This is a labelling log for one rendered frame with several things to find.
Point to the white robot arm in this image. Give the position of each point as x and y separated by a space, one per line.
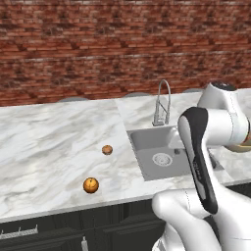
225 124

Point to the dark dishwasher front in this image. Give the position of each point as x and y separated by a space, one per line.
42 243

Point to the small brown round vegetable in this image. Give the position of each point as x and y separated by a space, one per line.
107 150

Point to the grey stool seat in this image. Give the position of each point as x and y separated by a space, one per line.
73 98
136 94
193 89

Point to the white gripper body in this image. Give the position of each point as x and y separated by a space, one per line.
175 139

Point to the silver arched tap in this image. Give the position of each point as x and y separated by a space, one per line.
159 111

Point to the dark cupboard door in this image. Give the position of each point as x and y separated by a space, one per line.
93 228
134 233

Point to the grey steel sink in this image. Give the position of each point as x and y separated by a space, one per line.
153 143

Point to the round orange fruit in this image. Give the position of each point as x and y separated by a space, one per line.
90 185

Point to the tan wooden bowl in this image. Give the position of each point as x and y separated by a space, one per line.
240 148

